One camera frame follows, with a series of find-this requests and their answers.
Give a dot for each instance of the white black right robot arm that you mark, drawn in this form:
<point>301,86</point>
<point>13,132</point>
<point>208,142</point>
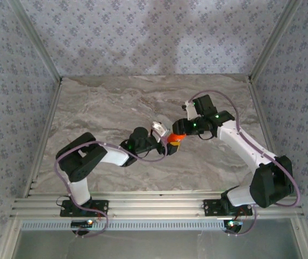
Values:
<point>267,186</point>

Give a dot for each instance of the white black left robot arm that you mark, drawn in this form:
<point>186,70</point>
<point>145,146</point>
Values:
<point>81,164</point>

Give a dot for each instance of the small controller board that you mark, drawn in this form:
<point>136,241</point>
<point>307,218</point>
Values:
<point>236,224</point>
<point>79,223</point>

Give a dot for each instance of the grey metal sheet panel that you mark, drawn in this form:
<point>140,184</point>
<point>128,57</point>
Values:
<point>156,245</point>

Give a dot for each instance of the aluminium side rail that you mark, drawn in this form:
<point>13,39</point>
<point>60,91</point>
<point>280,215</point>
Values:
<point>50,108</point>
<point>259,108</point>

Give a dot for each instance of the aluminium mounting rail beam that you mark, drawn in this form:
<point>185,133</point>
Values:
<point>156,207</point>

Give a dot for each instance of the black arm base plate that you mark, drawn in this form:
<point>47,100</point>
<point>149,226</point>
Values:
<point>210,207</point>
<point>100,207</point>

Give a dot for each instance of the aluminium frame post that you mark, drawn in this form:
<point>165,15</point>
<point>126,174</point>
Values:
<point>274,40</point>
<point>36,40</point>

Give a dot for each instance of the aluminium frame leg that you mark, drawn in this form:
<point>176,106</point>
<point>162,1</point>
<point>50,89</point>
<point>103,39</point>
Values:
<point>306,242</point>
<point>8,242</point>

